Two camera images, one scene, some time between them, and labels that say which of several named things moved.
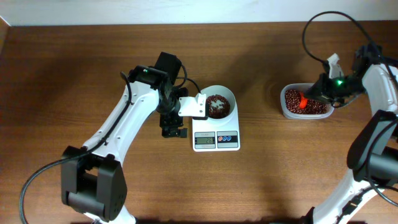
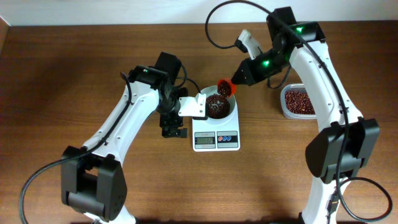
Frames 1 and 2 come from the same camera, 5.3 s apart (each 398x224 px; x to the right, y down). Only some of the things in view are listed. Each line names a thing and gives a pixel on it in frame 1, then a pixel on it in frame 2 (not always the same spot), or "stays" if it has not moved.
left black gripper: (171, 126) stays
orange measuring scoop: (303, 101) -> (226, 88)
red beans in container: (291, 101) stays
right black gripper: (319, 91) -> (249, 72)
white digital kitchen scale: (209, 135) stays
